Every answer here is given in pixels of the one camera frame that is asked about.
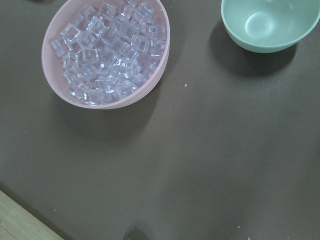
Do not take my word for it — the pink bowl of ice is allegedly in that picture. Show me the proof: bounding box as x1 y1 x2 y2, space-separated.
41 0 170 110

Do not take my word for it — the green ceramic bowl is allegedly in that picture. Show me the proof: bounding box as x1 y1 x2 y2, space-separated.
220 0 320 53

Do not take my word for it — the wooden cutting board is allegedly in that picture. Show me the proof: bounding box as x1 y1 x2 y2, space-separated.
0 192 62 240

